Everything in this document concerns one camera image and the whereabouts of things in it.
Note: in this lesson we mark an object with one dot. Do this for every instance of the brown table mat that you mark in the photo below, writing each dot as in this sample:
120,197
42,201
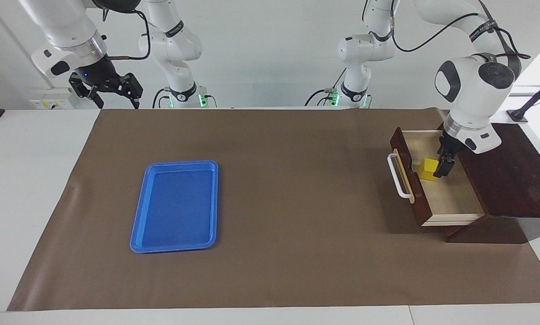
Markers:
297,225

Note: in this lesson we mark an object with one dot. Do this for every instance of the dark wooden cabinet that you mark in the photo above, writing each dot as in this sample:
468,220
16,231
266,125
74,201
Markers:
509,180

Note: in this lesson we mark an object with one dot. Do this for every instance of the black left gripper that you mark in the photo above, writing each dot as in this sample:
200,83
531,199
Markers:
447,144

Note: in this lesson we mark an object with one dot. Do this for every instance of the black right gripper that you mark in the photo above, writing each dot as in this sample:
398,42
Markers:
97,74

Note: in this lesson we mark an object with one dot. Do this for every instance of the white wall power outlet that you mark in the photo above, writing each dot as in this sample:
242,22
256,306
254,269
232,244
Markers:
51,98

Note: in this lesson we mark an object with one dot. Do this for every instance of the yellow cube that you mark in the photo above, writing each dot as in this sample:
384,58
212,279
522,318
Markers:
427,170

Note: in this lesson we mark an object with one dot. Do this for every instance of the black angled stand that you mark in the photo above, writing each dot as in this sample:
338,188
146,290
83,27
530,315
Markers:
518,115

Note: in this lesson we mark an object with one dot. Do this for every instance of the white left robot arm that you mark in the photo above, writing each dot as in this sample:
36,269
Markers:
473,85

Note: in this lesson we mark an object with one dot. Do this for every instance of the blue plastic tray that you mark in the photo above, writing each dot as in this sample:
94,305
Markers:
175,212

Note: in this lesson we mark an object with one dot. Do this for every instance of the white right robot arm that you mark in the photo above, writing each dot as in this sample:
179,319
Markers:
71,22

